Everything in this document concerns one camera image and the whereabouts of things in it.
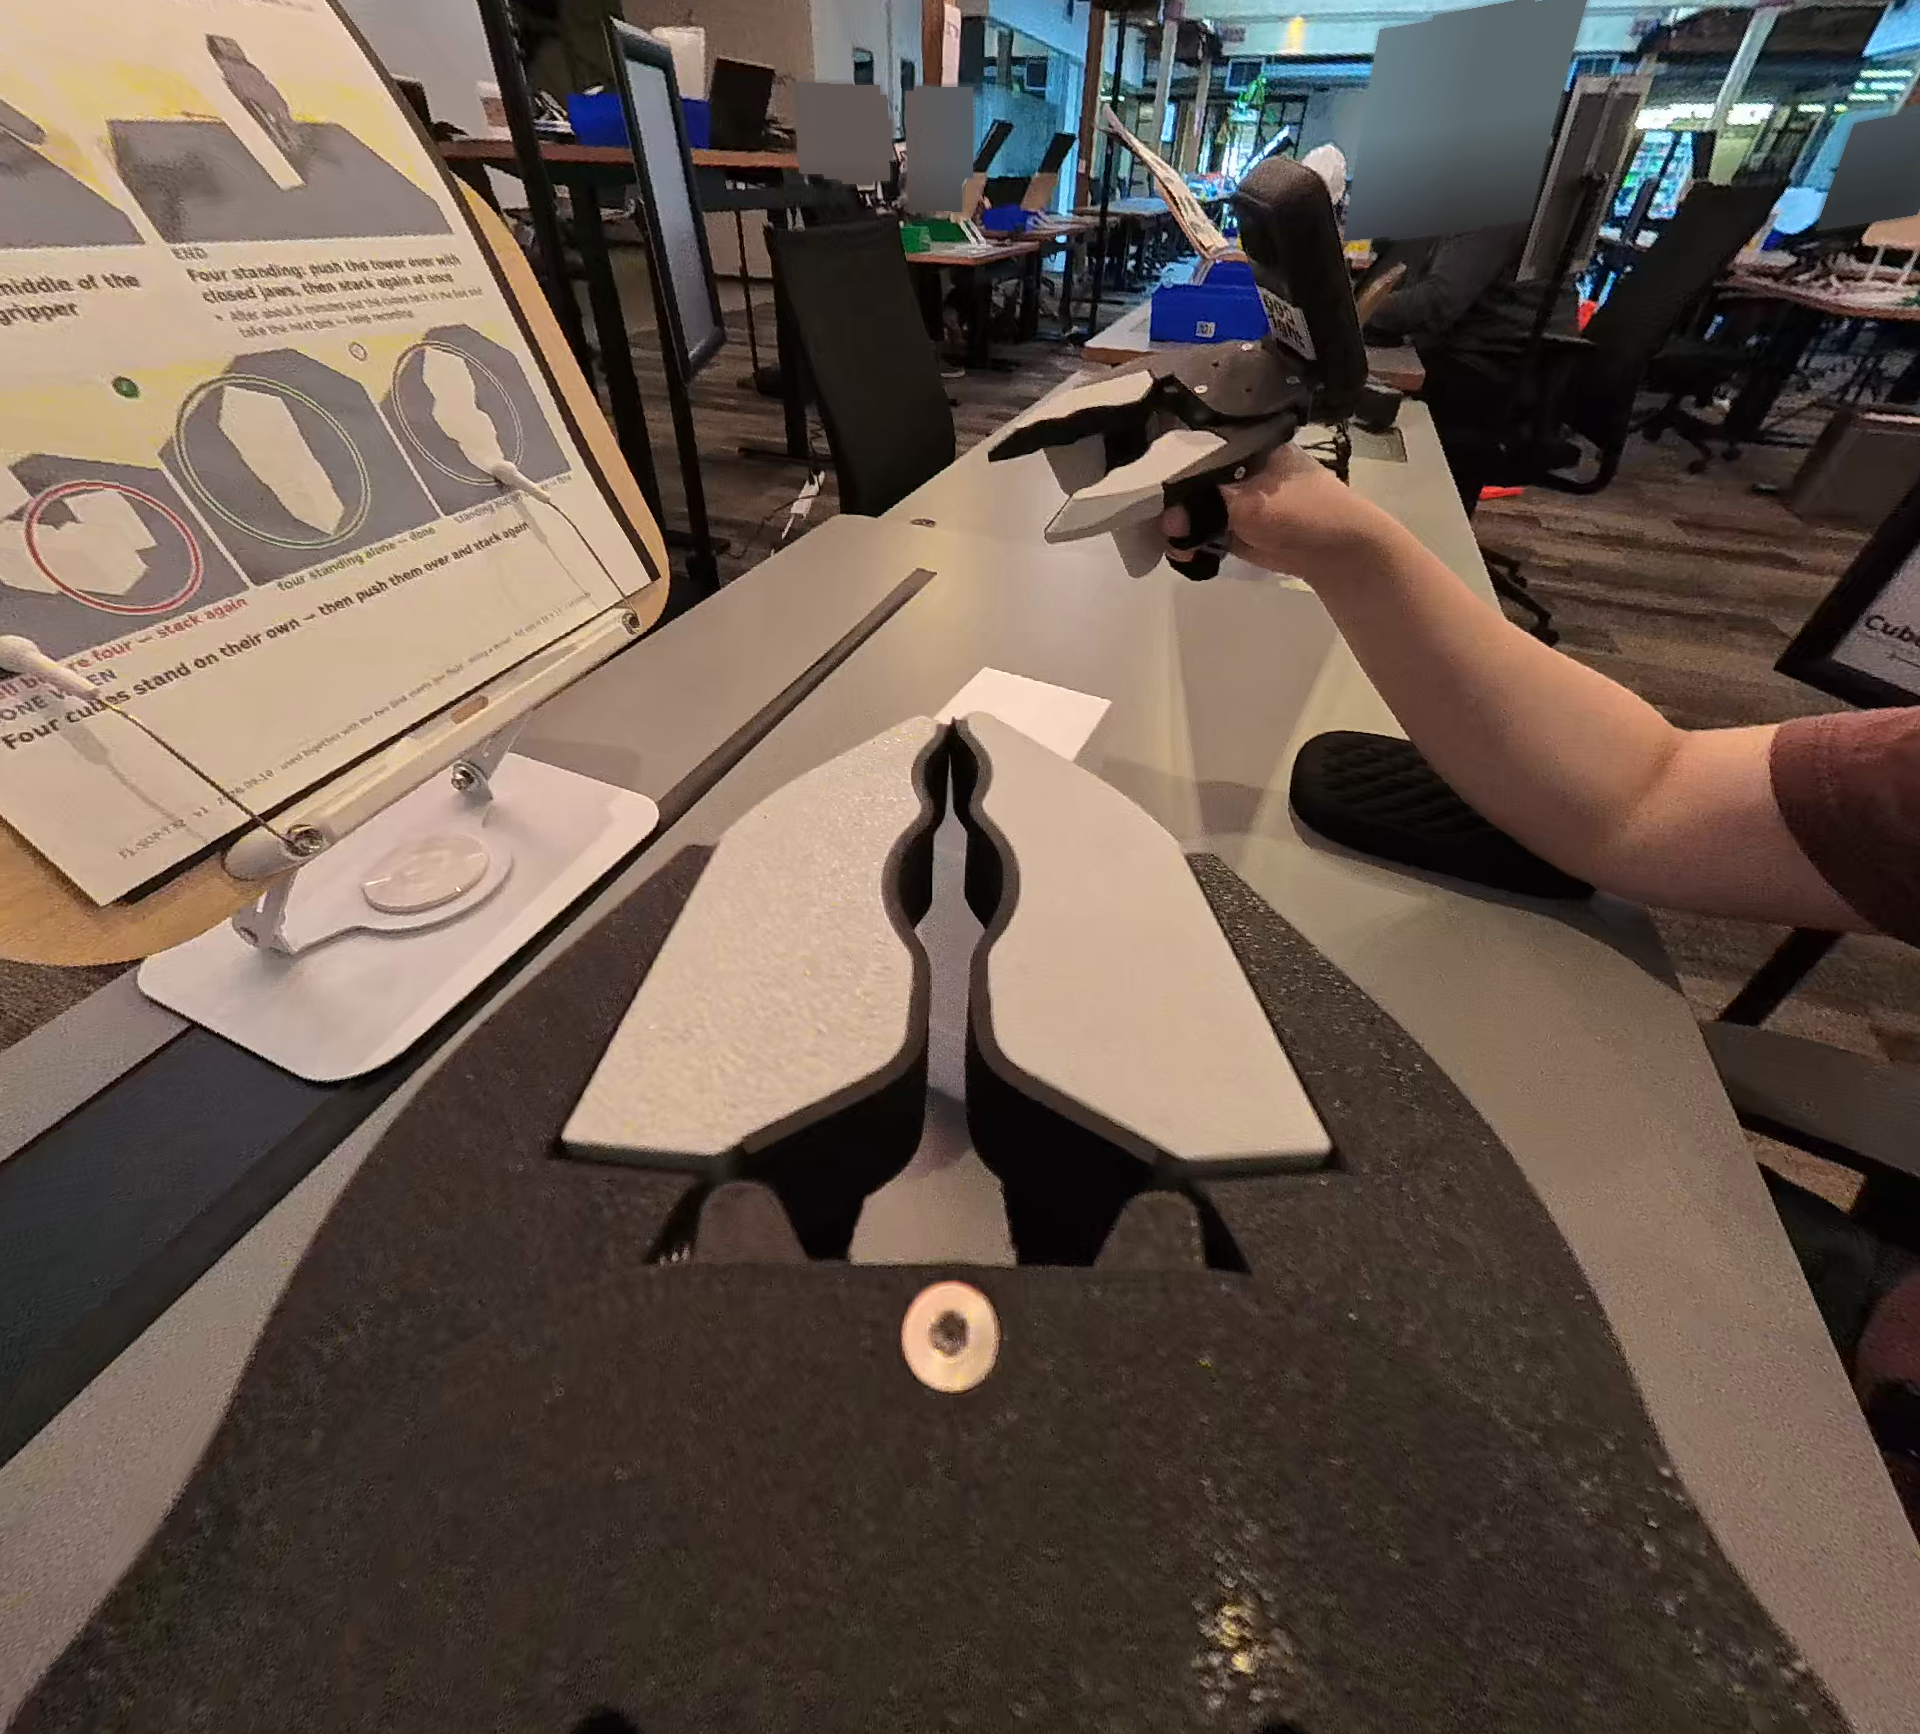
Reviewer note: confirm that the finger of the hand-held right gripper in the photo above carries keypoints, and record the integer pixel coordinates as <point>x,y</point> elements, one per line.
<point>1140,482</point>
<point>1095,406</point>

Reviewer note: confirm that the black wrist rest pad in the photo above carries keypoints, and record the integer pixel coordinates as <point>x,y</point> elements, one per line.
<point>1410,805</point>

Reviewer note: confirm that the person's right forearm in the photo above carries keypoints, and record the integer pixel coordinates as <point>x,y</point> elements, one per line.
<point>1575,745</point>

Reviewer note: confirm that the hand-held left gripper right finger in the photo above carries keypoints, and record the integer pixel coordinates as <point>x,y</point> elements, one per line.
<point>1124,999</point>

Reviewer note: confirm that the black framed sign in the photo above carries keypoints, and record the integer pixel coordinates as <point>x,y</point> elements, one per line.
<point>1868,632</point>

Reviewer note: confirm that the person's dark red shirt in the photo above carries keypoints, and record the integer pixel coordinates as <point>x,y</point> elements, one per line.
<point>1860,818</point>

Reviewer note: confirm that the blue plastic bin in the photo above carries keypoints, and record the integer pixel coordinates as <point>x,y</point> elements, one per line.
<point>614,117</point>
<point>1209,307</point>

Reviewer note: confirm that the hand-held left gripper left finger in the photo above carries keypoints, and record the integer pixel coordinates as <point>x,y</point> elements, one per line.
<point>751,999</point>

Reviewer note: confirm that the black monitor on stand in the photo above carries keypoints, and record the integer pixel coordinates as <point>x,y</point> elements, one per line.
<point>669,219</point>

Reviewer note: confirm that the printed instruction sheet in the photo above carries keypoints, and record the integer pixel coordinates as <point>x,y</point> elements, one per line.
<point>270,308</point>

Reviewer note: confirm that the black office chair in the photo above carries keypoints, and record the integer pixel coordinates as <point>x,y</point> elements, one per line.
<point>1681,295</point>
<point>855,354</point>

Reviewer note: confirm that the person's right hand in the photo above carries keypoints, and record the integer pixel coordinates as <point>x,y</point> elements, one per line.
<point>1304,519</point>

